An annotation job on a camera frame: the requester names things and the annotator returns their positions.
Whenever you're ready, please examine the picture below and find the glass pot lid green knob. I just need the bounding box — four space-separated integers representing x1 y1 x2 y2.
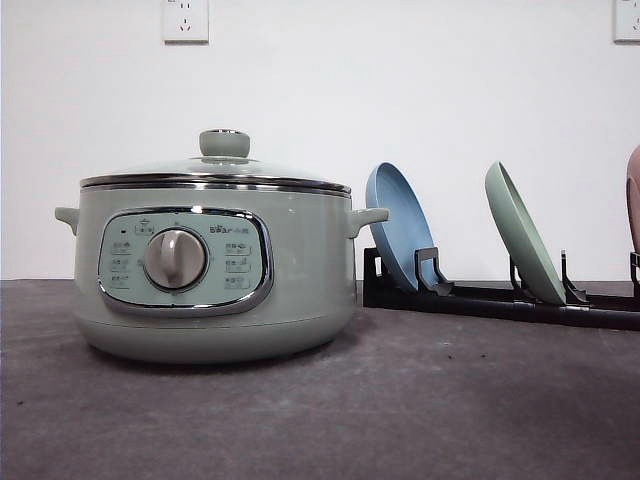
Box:
79 128 352 194

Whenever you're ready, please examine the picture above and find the green plate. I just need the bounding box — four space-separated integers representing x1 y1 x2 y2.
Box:
485 161 567 305

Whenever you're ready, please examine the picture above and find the blue plate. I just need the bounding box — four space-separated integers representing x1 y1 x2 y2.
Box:
366 161 436 288

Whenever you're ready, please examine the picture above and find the green electric steamer pot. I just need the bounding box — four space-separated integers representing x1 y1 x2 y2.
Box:
54 189 389 365

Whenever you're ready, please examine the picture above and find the black plate rack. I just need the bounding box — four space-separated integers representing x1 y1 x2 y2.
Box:
363 247 640 331

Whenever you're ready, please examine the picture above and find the pink plate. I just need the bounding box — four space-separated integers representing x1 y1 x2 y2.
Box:
625 144 640 252

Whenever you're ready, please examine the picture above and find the white wall socket left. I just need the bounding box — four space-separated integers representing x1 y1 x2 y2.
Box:
162 0 210 46

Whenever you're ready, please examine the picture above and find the white wall socket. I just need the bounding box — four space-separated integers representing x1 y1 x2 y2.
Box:
162 0 210 46
612 0 640 46

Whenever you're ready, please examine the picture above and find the white wall socket right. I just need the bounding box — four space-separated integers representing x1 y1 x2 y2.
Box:
612 0 640 46

